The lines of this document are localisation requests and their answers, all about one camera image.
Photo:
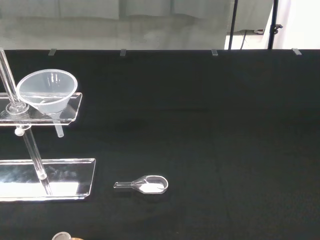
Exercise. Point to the clear glass weighing funnel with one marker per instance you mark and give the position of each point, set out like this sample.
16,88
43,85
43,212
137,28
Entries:
150,188

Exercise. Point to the clear acrylic funnel stand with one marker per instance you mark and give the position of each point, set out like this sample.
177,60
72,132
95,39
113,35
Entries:
75,175

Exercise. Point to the black bench cloth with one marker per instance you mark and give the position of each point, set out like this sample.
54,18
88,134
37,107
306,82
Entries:
225,137

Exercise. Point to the clear plastic cloth clip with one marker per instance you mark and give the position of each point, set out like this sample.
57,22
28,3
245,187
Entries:
214,52
296,51
123,52
52,52

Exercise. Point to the small round-bottom glass flask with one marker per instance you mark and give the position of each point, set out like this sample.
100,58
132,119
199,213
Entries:
60,236

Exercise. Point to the black tripod leg with clamp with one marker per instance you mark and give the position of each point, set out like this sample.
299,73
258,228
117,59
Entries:
274,15

